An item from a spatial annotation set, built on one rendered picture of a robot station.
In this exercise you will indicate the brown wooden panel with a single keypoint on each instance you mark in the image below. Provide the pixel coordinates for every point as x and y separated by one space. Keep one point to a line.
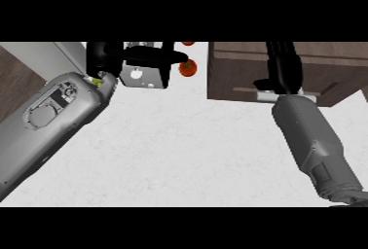
14 84

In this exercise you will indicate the small yellow green object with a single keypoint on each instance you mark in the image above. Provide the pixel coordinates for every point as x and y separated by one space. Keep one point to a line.
96 82

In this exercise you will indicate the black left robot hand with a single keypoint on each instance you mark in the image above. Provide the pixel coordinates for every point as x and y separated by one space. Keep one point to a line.
102 58

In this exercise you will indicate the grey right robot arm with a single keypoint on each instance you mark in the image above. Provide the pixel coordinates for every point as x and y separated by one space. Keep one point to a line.
311 139

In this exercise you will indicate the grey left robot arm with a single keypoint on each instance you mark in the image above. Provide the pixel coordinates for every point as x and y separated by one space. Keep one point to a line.
48 129

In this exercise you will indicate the brown wooden drawer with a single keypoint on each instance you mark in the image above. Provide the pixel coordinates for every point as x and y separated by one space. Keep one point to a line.
330 71

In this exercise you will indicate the pale grey appliance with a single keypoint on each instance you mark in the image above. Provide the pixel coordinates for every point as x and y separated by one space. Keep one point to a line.
43 56

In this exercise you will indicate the red tomato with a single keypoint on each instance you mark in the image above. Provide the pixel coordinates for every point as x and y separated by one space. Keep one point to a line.
188 43
188 68

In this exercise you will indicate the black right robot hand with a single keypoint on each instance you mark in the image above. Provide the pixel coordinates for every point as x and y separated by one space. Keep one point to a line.
284 68

